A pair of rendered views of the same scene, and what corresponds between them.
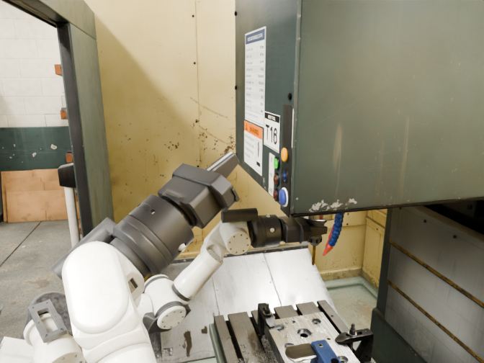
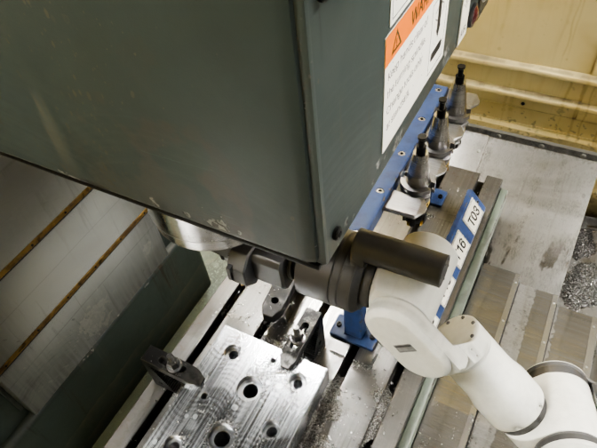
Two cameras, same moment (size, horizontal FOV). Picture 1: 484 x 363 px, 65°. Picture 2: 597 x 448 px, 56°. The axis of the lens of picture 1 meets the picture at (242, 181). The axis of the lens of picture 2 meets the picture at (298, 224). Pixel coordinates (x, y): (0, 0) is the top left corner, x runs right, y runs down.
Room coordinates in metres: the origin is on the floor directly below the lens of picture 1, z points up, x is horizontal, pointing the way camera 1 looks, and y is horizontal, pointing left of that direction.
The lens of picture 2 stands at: (1.26, 0.20, 1.95)
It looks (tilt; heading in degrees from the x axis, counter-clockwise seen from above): 48 degrees down; 227
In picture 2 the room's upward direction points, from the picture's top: 8 degrees counter-clockwise
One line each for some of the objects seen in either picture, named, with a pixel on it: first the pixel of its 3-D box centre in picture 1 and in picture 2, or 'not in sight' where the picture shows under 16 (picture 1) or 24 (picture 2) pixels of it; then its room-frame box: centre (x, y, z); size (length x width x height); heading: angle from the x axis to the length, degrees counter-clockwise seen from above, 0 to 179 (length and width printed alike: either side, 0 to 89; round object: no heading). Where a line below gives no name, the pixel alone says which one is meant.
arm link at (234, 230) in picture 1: (243, 230); (393, 271); (0.95, 0.00, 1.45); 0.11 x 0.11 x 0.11; 14
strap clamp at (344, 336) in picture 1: (353, 342); (176, 372); (1.10, -0.38, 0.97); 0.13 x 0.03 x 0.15; 104
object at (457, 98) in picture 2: not in sight; (457, 96); (0.40, -0.23, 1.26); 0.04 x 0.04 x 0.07
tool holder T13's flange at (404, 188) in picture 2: not in sight; (417, 185); (0.61, -0.18, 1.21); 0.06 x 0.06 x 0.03
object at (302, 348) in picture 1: (299, 352); not in sight; (0.77, -0.14, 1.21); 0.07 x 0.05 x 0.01; 104
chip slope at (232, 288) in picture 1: (251, 305); not in sight; (1.65, -0.04, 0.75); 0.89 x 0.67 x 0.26; 104
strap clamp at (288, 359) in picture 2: not in sight; (300, 344); (0.90, -0.23, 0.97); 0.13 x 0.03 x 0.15; 14
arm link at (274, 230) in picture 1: (282, 228); (297, 251); (0.98, -0.11, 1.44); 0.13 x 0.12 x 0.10; 14
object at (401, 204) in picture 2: not in sight; (406, 205); (0.66, -0.16, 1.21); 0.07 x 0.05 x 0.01; 104
